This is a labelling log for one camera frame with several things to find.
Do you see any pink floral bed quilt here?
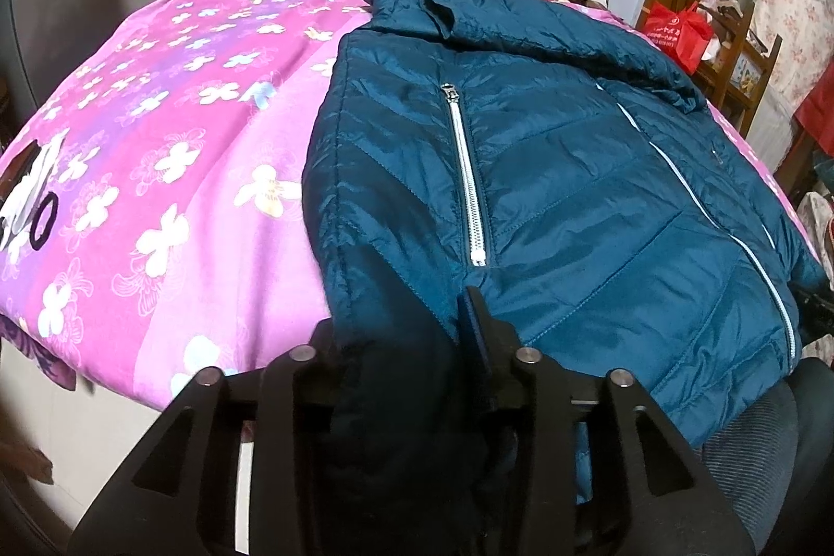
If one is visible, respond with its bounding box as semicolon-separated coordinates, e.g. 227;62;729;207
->
0;0;823;414

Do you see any beige covered sofa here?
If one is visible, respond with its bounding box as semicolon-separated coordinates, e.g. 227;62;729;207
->
746;0;832;171

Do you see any wooden chair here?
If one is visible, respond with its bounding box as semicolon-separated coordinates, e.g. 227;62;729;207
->
694;3;783;138

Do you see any dark teal puffer jacket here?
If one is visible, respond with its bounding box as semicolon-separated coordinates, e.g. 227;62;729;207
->
301;0;830;505

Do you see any red plastic bag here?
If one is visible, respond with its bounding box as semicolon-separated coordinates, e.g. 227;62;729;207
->
643;2;714;75

